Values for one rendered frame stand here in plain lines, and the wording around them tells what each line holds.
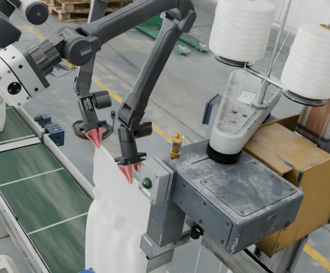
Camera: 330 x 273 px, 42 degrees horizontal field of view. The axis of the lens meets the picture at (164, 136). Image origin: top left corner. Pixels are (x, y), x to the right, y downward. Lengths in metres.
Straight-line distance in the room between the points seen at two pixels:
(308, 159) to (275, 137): 0.12
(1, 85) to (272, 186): 0.70
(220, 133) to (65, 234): 1.32
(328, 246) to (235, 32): 2.20
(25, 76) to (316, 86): 0.71
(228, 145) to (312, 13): 5.94
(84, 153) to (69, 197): 1.09
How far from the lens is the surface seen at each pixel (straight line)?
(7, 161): 2.72
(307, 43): 1.07
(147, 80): 1.40
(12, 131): 3.01
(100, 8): 1.74
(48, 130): 2.99
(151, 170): 1.04
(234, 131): 1.10
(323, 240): 3.20
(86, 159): 3.40
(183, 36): 6.33
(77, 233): 2.22
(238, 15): 1.20
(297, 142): 1.31
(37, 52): 1.15
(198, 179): 1.03
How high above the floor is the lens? 1.93
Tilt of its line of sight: 30 degrees down
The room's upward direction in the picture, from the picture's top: 9 degrees clockwise
